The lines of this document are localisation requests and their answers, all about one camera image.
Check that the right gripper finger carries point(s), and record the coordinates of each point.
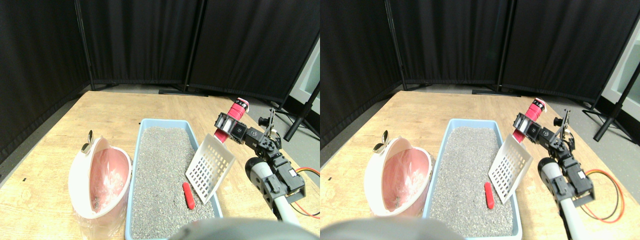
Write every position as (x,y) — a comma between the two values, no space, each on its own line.
(225,125)
(523,125)

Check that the red lump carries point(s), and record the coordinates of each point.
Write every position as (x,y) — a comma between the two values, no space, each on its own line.
(190,197)
(490,196)

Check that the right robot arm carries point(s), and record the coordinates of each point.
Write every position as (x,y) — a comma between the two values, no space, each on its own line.
(575,180)
(282,175)

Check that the black curtain stand foot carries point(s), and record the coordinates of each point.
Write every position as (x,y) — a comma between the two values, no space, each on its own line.
(496,92)
(182,92)

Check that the thick black stand pole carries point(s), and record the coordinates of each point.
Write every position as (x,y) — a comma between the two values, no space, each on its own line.
(612,115)
(300,120)

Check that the blue litter tray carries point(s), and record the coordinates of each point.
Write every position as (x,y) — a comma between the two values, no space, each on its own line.
(160,165)
(465,165)

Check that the black curtain stand pole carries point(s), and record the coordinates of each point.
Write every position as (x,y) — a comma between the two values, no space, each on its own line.
(508,45)
(83,45)
(195,45)
(393,45)

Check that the white shelf unit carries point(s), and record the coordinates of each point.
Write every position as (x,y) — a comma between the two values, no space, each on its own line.
(310,75)
(625,70)

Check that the white bin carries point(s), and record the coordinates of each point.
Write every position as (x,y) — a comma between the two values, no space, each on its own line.
(376,175)
(80,175)

